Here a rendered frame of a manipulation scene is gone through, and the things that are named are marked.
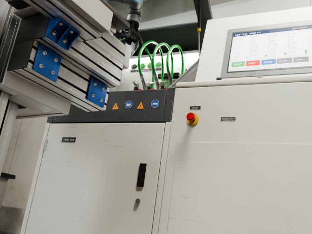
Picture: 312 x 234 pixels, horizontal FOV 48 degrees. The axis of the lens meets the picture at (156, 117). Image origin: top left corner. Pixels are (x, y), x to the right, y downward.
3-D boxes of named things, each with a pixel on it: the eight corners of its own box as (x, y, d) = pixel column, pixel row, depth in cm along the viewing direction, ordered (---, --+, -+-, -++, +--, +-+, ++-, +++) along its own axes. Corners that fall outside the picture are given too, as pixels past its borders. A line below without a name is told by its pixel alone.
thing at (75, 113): (52, 122, 179) (58, 94, 183) (57, 125, 182) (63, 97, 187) (162, 121, 153) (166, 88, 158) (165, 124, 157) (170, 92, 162)
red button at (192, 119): (183, 122, 144) (184, 110, 146) (186, 125, 148) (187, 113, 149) (195, 121, 142) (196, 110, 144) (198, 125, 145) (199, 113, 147)
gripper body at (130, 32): (119, 38, 191) (123, 19, 194) (126, 46, 198) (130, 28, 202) (132, 36, 188) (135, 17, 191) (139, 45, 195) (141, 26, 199)
